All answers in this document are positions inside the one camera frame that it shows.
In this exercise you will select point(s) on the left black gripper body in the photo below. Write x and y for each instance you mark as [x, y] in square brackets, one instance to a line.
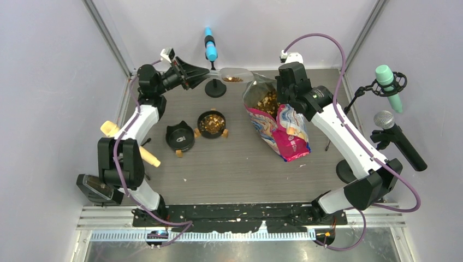
[168, 81]

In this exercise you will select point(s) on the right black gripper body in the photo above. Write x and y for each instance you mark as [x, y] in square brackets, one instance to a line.
[283, 95]

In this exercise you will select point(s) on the clear plastic scoop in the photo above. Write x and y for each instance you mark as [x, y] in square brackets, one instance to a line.
[231, 75]

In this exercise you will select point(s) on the colourful pet food bag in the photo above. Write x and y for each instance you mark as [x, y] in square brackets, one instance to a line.
[277, 124]

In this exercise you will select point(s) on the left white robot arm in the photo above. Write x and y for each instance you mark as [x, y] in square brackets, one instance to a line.
[149, 110]

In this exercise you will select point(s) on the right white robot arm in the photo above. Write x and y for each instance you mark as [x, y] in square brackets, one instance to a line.
[373, 172]

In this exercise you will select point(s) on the round black pet bowl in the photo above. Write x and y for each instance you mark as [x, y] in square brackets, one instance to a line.
[211, 124]

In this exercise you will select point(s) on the cat-ear black pet bowl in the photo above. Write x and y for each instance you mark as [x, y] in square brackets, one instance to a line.
[180, 138]

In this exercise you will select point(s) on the blue microphone on stand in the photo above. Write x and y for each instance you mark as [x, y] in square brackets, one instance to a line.
[214, 88]

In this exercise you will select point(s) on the yellow microphone on tripod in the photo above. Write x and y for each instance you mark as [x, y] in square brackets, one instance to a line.
[148, 157]

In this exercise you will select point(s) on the round black stand base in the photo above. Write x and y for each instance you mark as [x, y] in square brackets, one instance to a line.
[344, 172]

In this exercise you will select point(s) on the grey black handheld microphone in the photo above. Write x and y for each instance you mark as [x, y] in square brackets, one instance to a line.
[392, 133]

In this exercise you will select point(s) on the black box device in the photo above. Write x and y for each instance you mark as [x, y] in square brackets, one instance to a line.
[98, 192]

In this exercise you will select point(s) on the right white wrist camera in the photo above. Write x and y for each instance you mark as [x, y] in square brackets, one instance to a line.
[289, 57]

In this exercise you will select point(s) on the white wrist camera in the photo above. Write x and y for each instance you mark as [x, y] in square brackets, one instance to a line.
[289, 57]
[167, 55]

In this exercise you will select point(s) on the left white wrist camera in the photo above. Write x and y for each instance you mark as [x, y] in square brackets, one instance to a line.
[167, 55]

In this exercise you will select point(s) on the green microphone with shock mount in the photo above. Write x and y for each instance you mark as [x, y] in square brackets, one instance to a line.
[387, 83]

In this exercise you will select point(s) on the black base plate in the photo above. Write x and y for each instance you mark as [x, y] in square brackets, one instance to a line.
[245, 218]

